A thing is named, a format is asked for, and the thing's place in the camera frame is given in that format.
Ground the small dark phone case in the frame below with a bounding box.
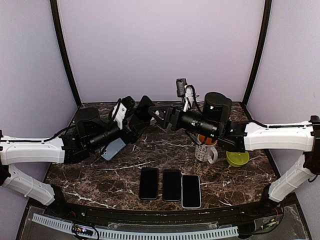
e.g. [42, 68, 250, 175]
[130, 95, 154, 126]

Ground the light blue phone case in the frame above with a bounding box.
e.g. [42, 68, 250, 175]
[101, 138, 127, 161]

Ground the purple smartphone dark screen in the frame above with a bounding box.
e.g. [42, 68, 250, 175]
[162, 169, 181, 202]

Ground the light blue smartphone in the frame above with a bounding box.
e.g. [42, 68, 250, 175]
[181, 174, 202, 209]

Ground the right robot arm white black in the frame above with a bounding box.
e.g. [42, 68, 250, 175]
[148, 92, 320, 217]

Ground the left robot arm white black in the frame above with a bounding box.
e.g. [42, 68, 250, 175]
[0, 105, 138, 218]

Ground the white patterned mug yellow inside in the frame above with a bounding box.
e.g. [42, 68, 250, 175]
[194, 134, 218, 164]

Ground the lime green bowl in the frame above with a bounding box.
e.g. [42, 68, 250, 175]
[226, 151, 250, 168]

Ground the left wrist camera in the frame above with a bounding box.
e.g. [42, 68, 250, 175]
[108, 96, 135, 130]

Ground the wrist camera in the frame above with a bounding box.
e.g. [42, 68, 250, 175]
[176, 78, 202, 113]
[108, 96, 135, 130]

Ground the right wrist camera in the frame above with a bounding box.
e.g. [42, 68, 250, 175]
[176, 78, 202, 113]

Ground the black front rail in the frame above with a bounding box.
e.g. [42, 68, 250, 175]
[66, 202, 260, 225]

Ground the left black frame post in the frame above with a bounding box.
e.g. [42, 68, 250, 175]
[49, 0, 82, 108]

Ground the white slotted cable duct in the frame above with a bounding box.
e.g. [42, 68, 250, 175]
[31, 213, 239, 240]

